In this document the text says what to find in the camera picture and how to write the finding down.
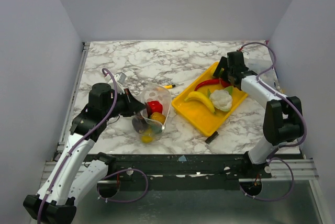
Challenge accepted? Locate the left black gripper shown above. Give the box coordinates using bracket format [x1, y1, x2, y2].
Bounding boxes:
[104, 88, 147, 119]

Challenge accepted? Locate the red strawberry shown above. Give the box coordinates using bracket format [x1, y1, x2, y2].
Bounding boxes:
[147, 100, 163, 113]

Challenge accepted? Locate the clear zip top bag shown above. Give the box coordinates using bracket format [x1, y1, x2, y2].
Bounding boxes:
[132, 83, 172, 144]

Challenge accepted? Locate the red apple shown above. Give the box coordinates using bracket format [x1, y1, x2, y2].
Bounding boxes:
[150, 112, 166, 124]

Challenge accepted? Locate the green bell pepper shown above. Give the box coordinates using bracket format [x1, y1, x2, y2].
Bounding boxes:
[151, 125, 163, 135]

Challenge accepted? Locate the yellow lemon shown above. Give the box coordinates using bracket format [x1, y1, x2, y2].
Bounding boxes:
[141, 129, 154, 143]

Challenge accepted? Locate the dark red plum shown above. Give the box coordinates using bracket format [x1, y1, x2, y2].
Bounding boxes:
[145, 103, 152, 118]

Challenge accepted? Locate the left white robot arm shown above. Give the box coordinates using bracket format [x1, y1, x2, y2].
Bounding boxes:
[23, 83, 146, 223]

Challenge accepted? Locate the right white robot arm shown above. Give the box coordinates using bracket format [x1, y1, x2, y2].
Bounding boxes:
[214, 51, 306, 178]

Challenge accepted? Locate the red chili pepper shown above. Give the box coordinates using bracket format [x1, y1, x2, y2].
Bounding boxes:
[194, 79, 221, 91]

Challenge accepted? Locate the white cauliflower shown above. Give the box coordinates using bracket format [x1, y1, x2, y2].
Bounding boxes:
[209, 86, 233, 112]

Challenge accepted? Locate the yellow banana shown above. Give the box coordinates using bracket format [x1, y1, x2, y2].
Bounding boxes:
[184, 91, 216, 114]

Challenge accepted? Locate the clear plastic box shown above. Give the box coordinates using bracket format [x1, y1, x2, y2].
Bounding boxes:
[246, 59, 277, 88]

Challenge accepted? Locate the yellow plastic tray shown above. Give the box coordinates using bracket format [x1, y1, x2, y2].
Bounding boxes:
[172, 62, 248, 137]

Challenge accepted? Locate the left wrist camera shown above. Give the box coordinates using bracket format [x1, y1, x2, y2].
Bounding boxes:
[105, 72, 127, 93]

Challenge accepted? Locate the yellow handled screwdriver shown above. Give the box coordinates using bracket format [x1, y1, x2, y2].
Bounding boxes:
[163, 83, 184, 89]

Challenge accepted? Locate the black table front rail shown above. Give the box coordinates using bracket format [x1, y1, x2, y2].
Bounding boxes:
[97, 154, 271, 194]

